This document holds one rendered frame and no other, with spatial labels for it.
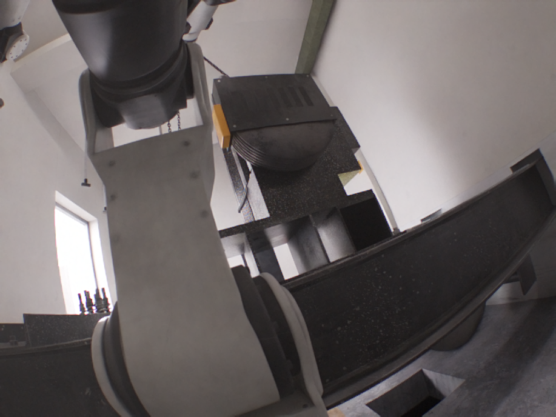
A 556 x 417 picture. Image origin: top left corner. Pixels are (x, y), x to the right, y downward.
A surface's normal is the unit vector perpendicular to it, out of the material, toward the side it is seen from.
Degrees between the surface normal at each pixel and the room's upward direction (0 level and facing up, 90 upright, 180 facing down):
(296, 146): 90
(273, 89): 90
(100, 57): 151
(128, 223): 83
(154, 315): 69
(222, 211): 90
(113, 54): 159
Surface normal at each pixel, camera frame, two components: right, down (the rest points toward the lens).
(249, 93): 0.25, -0.37
